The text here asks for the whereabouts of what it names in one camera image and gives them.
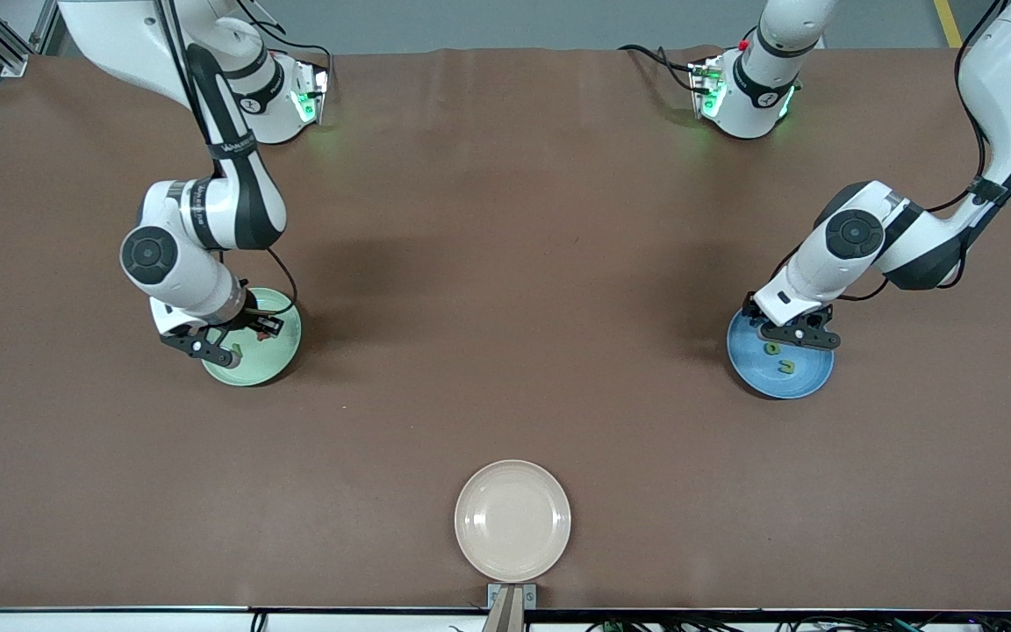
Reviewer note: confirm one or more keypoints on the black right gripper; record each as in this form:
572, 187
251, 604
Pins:
250, 316

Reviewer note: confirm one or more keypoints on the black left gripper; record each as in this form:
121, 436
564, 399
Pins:
813, 320

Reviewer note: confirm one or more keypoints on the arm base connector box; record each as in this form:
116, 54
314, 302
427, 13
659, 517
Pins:
707, 96
311, 101

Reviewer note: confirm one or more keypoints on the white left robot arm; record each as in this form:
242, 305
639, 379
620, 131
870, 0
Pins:
821, 259

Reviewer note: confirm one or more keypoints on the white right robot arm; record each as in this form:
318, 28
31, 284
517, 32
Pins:
207, 215

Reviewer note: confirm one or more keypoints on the light green plate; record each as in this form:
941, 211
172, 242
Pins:
273, 360

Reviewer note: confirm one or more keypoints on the blue plate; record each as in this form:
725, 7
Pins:
808, 377

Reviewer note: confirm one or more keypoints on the brown table cover sheet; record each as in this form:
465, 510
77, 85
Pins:
505, 219

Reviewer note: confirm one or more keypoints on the beige plate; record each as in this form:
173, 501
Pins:
512, 522

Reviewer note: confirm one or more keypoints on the white table edge rail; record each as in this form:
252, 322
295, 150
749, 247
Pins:
75, 621

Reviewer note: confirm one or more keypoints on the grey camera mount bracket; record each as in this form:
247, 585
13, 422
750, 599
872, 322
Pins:
512, 606

